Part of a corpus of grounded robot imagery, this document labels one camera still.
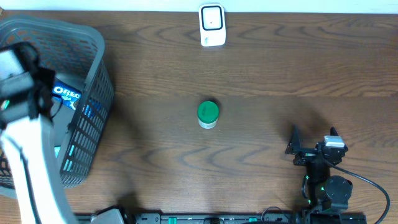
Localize white barcode scanner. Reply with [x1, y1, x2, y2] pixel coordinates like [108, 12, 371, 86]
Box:
[198, 3, 226, 47]

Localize right black cable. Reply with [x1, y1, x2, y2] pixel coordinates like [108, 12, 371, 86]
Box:
[318, 149, 391, 224]

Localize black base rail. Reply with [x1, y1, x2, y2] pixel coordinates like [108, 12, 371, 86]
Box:
[74, 212, 368, 224]

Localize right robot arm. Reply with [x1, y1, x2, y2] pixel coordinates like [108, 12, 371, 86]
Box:
[285, 127, 353, 223]

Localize blue Oreo cookie pack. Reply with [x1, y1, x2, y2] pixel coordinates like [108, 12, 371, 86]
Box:
[52, 81, 81, 110]

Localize green lid jar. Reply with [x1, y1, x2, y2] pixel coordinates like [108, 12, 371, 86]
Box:
[197, 101, 220, 129]

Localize grey plastic basket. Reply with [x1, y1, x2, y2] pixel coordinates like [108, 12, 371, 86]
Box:
[1, 16, 114, 188]

